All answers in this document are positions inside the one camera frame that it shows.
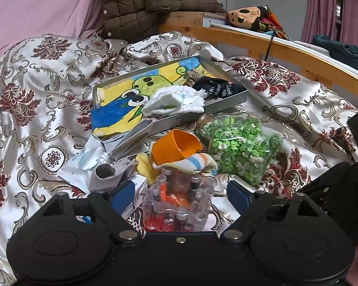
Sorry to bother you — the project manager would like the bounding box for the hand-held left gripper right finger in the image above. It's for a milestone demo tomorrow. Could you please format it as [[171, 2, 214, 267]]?
[[221, 180, 328, 242]]

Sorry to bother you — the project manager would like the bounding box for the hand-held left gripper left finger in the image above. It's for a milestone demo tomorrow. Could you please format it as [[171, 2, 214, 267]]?
[[37, 180, 141, 242]]

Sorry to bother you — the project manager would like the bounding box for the white face mask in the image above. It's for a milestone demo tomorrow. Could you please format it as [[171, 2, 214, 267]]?
[[58, 135, 120, 179]]

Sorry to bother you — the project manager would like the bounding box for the clear ribbed plastic jar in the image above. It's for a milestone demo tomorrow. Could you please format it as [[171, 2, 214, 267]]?
[[142, 167, 217, 233]]

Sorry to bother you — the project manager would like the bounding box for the cartoon print tin box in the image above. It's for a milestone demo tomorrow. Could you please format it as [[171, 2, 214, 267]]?
[[91, 55, 249, 140]]

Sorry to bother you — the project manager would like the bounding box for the black sock with label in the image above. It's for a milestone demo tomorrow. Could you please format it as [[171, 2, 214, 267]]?
[[192, 77, 236, 100]]

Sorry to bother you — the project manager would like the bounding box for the beige drawstring pouch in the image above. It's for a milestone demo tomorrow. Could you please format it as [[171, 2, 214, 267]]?
[[182, 68, 209, 87]]

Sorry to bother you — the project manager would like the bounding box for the tissue pack with blue label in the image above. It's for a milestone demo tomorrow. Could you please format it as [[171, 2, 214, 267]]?
[[78, 176, 151, 224]]

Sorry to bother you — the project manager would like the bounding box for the grey cloth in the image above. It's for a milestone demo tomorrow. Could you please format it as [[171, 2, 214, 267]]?
[[88, 162, 129, 193]]

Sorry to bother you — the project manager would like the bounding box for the yellow cloth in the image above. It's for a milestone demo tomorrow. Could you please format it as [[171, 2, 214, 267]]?
[[136, 153, 158, 185]]

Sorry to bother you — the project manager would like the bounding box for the clear jar of green stars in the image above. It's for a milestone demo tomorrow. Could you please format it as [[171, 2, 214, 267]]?
[[195, 112, 285, 187]]

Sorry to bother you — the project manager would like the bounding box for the striped sock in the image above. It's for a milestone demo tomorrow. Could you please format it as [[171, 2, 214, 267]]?
[[155, 153, 218, 176]]

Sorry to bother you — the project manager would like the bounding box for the grey foil packet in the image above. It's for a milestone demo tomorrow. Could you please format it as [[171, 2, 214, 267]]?
[[107, 118, 154, 161]]

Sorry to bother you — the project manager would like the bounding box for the orange cup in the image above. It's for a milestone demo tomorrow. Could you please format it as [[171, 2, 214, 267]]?
[[149, 129, 203, 167]]

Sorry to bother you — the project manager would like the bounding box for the floral satin blanket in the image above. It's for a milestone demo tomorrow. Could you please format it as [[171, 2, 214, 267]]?
[[0, 31, 358, 286]]

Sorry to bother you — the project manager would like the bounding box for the dark teal cloth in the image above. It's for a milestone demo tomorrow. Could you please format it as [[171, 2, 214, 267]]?
[[312, 34, 358, 76]]

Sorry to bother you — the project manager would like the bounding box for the white panel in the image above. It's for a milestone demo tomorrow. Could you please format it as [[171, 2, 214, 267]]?
[[210, 23, 330, 55]]

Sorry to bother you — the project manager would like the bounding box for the plush toy with brown face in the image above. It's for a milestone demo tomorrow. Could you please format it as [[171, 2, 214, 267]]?
[[251, 6, 288, 39]]

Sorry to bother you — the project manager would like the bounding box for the light wooden box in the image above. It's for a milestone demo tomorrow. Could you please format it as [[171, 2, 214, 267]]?
[[163, 11, 227, 29]]

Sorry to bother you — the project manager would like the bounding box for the pink curtain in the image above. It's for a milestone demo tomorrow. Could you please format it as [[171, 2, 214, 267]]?
[[301, 0, 358, 57]]

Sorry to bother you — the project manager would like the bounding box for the brown puffer jacket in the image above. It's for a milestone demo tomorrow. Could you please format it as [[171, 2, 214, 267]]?
[[97, 0, 227, 41]]

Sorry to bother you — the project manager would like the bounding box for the pink bed sheet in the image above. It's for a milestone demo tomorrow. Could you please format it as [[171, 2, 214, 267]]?
[[0, 0, 105, 66]]

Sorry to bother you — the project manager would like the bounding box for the wooden bed frame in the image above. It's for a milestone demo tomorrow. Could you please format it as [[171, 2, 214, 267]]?
[[158, 24, 358, 108]]

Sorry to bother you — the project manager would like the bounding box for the black cable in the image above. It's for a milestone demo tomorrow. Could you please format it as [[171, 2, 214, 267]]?
[[263, 31, 279, 61]]

